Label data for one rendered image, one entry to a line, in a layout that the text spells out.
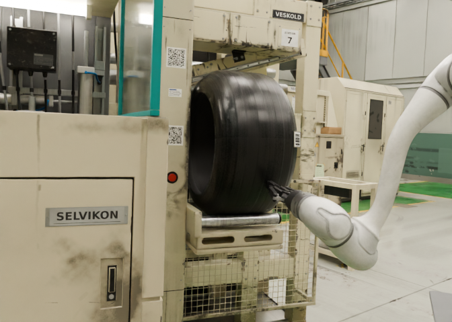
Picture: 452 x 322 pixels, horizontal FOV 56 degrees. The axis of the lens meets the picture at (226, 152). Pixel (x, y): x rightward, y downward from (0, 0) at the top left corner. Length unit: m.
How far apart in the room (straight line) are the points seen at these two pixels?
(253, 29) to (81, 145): 1.37
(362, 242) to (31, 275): 0.87
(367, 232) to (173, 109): 0.81
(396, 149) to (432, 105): 0.16
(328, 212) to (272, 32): 1.13
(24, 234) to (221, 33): 1.39
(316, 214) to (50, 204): 0.70
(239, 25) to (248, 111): 0.62
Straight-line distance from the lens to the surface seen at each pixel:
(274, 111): 1.57
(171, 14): 1.68
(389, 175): 1.34
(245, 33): 2.05
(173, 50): 1.65
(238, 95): 1.55
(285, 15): 2.52
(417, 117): 1.34
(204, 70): 2.10
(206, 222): 1.63
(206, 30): 1.98
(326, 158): 6.75
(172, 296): 1.76
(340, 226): 1.20
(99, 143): 0.85
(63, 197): 0.85
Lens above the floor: 1.25
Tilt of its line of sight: 3 degrees down
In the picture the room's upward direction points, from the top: 2 degrees clockwise
